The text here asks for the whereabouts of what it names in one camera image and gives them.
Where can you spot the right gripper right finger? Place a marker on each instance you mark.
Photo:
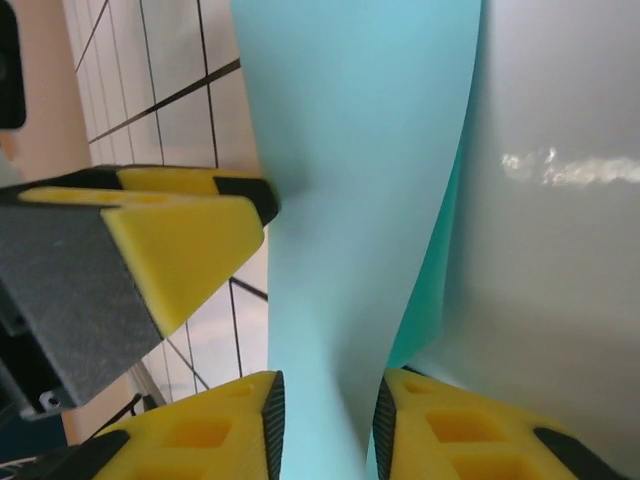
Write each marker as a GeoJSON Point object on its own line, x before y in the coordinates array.
{"type": "Point", "coordinates": [450, 435]}

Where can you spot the teal paper sheet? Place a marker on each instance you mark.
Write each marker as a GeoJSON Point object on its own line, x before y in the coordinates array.
{"type": "Point", "coordinates": [360, 150]}

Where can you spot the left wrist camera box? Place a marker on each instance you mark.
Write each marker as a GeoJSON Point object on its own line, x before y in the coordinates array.
{"type": "Point", "coordinates": [11, 65]}

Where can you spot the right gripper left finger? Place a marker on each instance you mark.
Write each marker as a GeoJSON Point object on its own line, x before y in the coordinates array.
{"type": "Point", "coordinates": [210, 435]}

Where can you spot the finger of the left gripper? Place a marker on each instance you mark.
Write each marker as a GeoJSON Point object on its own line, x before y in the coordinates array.
{"type": "Point", "coordinates": [150, 260]}
{"type": "Point", "coordinates": [170, 181]}

